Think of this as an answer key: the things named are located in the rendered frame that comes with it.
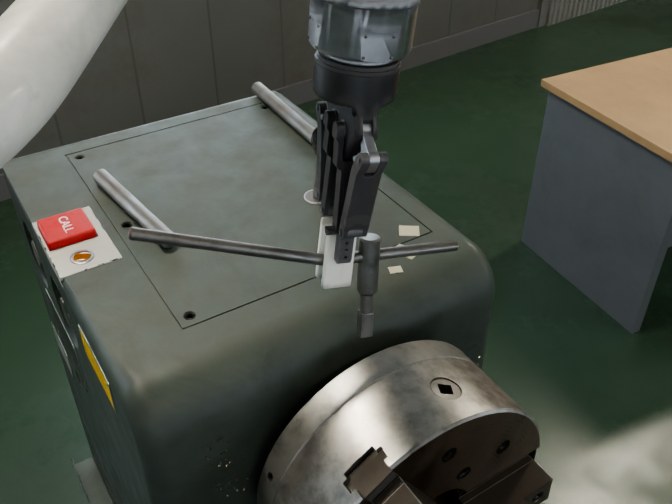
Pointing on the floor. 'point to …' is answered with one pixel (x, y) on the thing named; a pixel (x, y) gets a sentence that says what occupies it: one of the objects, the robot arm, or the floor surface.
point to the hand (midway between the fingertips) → (336, 252)
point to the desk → (606, 182)
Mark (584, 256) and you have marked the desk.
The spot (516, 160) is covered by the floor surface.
